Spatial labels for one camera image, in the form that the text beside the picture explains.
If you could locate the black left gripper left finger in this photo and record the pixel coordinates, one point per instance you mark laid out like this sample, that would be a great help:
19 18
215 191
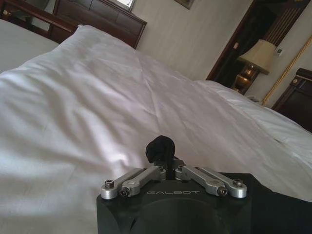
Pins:
136 179

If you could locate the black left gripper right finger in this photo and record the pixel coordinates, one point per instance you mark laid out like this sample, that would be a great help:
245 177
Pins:
209 180

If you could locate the black garment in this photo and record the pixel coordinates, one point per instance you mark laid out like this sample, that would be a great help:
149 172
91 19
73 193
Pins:
159 146

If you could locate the white bed sheet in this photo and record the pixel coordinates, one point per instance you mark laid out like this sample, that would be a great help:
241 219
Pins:
22 41

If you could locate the white duvet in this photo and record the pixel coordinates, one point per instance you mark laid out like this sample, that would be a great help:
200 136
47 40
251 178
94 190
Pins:
109 109

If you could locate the dark wooden cabinet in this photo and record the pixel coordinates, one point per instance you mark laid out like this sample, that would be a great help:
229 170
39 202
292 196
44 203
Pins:
296 97

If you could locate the cream shade table lamp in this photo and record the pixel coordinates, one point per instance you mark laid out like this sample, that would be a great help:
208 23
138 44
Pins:
258 56

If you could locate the dark wooden headboard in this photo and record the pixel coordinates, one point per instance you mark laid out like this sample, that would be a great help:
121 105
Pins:
97 17

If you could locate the dark wooden door frame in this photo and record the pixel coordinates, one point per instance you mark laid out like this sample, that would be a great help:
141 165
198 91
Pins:
234 41

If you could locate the small wall control panel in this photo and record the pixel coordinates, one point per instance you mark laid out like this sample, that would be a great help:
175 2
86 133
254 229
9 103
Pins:
280 52

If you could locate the framed wall picture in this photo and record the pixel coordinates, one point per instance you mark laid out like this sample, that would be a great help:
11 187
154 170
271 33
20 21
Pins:
185 3

